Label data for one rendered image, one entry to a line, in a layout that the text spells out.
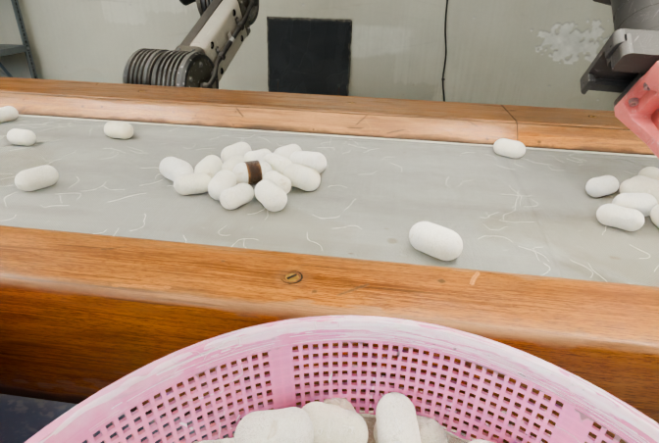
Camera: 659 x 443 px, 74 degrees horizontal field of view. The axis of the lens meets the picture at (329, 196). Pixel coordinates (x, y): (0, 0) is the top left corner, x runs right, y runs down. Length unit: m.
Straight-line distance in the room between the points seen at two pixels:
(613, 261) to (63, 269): 0.35
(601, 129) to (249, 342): 0.51
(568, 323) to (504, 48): 2.32
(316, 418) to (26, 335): 0.18
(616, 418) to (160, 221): 0.31
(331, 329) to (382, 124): 0.38
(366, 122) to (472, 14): 1.95
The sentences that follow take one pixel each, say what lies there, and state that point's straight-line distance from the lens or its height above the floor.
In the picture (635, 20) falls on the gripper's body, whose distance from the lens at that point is 0.46.
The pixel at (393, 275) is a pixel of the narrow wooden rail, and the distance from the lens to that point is 0.25.
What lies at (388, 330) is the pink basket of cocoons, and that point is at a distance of 0.21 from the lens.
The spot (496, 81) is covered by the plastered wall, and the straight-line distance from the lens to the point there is 2.55.
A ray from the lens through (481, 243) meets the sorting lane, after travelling 0.35.
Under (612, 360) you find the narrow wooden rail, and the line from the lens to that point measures 0.25.
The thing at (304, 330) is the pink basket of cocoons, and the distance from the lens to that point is 0.21.
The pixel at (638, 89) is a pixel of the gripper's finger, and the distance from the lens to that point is 0.44.
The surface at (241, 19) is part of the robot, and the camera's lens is 1.03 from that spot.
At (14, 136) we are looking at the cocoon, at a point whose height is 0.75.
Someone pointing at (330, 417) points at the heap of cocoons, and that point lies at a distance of 0.21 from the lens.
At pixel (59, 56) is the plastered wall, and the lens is 3.03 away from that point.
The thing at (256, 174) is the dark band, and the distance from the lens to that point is 0.40.
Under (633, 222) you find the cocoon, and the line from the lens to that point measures 0.41.
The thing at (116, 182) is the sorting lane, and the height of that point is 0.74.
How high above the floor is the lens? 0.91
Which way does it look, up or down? 26 degrees down
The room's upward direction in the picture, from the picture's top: 2 degrees clockwise
